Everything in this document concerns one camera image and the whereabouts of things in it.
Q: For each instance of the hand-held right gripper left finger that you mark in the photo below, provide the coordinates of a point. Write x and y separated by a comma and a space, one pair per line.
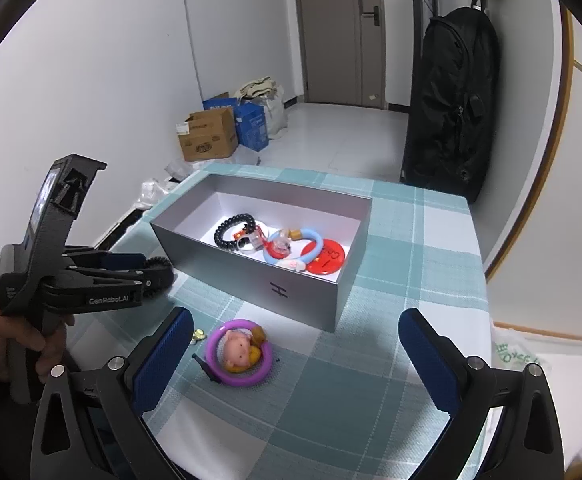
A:
163, 360

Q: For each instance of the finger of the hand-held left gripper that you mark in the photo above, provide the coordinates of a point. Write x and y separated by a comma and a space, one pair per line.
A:
121, 261
136, 278

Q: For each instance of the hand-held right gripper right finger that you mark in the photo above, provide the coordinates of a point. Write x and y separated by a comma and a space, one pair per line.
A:
428, 360

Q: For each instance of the grey box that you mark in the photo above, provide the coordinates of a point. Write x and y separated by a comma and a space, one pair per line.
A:
251, 272

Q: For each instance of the red round pin badge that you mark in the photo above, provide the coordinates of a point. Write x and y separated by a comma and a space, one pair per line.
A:
333, 257

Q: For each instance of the person's left hand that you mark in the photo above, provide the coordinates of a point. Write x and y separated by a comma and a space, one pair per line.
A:
1, 340

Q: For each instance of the small gold charm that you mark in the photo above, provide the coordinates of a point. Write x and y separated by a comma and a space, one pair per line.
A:
199, 335

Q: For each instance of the silver plastic mailer bag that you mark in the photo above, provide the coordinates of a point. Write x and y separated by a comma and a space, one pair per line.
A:
153, 192

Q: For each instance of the teal checkered tablecloth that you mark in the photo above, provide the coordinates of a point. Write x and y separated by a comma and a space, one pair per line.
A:
351, 385

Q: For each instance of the grey plastic mailer bag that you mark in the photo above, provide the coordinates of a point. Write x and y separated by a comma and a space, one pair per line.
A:
181, 170

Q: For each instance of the white plastic bag green print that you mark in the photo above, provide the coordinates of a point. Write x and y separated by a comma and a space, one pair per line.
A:
546, 375

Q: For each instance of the brown cardboard box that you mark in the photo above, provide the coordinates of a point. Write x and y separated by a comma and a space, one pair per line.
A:
208, 137

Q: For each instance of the blue cardboard box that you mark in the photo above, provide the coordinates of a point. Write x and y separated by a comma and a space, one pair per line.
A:
251, 125

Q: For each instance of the white woven sack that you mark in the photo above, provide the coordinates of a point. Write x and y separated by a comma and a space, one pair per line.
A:
277, 117

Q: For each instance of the beige cloth bundle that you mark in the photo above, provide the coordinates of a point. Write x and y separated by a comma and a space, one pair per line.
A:
256, 87

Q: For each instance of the black backpack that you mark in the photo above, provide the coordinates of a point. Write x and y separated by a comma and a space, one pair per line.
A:
451, 110

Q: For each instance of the grey-brown door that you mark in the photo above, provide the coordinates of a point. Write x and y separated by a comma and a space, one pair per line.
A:
331, 35

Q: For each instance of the black metal rack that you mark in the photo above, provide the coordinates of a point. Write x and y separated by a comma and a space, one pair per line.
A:
416, 10

